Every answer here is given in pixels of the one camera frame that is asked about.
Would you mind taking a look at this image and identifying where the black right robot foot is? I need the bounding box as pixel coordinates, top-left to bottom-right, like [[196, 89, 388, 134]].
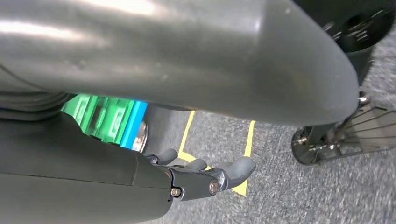
[[290, 105, 396, 167]]

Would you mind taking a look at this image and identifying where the green plastic crate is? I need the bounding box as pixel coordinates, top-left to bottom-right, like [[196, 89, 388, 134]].
[[90, 97, 137, 146], [62, 94, 93, 137]]

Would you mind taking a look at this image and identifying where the blue steel shelf rack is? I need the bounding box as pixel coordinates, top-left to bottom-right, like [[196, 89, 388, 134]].
[[119, 98, 150, 154]]

